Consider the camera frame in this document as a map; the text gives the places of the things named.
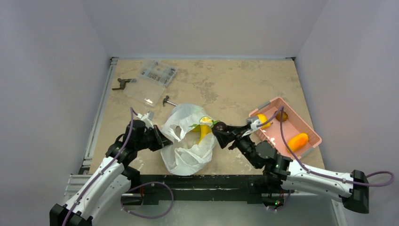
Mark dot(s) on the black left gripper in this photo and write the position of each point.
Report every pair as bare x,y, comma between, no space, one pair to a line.
160,141

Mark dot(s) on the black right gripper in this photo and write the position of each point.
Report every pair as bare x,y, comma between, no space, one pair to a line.
235,133

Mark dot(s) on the yellow fake banana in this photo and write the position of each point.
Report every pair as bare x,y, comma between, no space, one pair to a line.
202,129

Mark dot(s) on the white plastic bag lemon print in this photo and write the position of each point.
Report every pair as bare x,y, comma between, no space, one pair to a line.
190,151

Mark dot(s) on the yellow fake lemon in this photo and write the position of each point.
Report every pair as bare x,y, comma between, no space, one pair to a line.
264,119

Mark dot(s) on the dark purple fake fruit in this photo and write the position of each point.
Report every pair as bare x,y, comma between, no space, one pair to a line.
220,126

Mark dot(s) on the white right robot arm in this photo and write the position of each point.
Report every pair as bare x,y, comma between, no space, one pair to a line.
283,173

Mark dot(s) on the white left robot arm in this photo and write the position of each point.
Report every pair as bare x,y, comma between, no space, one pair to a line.
112,178

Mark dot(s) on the brown fake kiwi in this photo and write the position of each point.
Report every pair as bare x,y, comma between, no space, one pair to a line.
282,117

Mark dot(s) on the orange fake fruit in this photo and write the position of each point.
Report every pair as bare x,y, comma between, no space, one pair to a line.
298,142

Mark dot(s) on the clear plastic screw box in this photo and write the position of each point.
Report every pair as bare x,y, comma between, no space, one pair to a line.
150,82

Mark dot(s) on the dark metal clamp tool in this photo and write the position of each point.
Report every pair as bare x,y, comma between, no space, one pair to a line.
123,83

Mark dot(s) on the pink plastic basket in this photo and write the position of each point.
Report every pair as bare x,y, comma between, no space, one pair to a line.
293,126

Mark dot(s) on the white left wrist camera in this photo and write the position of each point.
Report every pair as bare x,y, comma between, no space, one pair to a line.
147,118

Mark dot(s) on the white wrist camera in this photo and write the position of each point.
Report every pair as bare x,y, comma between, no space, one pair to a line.
147,118
251,126

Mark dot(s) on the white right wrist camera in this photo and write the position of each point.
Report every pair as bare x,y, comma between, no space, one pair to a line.
251,126

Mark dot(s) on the small black handled hammer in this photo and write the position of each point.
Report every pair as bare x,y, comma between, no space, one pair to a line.
167,101

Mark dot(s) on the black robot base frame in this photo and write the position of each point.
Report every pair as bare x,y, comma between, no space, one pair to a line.
251,189

